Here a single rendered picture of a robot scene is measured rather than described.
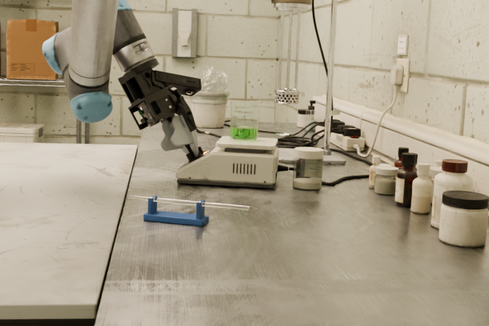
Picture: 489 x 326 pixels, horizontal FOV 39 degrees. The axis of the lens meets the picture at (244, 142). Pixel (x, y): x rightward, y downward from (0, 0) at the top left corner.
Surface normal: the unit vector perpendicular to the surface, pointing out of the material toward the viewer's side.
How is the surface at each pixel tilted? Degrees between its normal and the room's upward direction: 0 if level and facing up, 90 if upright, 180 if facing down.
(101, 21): 131
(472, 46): 90
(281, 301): 0
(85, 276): 0
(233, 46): 90
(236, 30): 90
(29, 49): 89
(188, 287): 0
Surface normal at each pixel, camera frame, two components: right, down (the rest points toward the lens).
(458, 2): -0.99, -0.03
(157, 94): 0.59, -0.25
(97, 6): 0.22, 0.77
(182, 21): 0.11, 0.14
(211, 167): -0.10, 0.13
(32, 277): 0.04, -0.99
